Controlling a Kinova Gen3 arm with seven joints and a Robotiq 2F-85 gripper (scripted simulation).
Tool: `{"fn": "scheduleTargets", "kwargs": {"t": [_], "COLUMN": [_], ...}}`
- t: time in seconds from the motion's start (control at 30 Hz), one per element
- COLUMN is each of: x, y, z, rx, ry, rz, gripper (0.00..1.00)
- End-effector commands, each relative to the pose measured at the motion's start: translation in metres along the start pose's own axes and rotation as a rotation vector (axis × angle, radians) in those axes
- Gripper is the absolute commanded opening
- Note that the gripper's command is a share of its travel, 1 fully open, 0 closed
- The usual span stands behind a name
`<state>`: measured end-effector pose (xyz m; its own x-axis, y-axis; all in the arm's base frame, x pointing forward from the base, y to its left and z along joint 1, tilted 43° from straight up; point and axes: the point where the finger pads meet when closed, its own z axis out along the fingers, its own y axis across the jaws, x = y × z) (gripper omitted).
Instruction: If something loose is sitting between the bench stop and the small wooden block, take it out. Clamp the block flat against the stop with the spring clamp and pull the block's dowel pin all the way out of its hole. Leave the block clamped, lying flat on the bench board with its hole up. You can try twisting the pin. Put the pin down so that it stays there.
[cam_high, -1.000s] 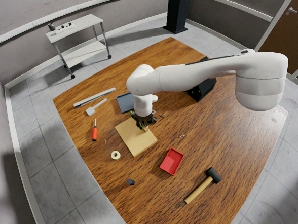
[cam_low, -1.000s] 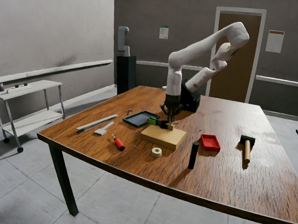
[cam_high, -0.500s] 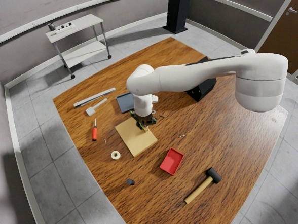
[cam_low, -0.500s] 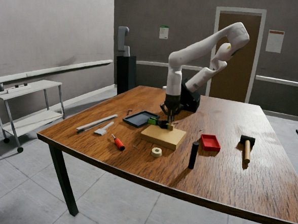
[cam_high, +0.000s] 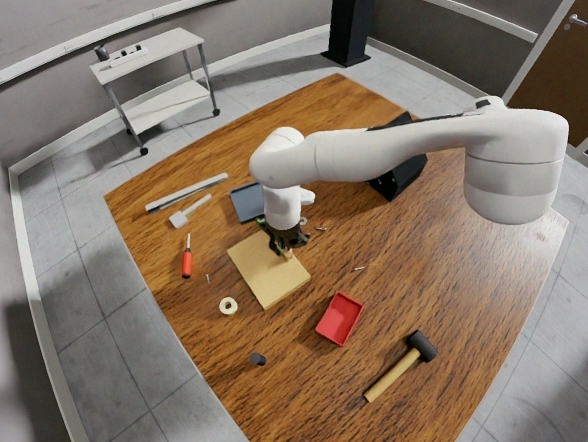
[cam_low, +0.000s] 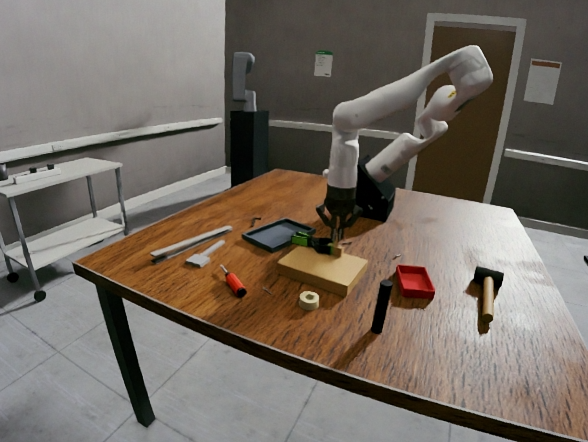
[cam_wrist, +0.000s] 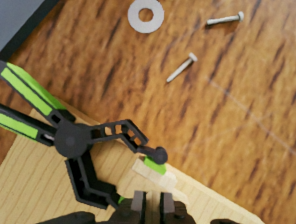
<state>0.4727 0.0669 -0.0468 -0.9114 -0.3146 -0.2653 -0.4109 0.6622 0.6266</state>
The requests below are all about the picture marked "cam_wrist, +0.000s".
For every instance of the grey flat washer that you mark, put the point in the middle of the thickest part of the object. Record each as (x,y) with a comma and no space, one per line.
(145,27)

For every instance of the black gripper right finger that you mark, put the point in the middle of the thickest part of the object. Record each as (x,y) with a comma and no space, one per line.
(169,216)

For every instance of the black and green spring clamp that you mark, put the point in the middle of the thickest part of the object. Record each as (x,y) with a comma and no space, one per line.
(72,140)

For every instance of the pale wooden board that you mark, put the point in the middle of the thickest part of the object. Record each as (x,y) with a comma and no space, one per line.
(35,186)

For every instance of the small grey nail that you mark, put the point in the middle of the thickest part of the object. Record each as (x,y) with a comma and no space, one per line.
(239,17)
(192,57)

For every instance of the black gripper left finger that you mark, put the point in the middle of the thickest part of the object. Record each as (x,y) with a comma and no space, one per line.
(130,212)

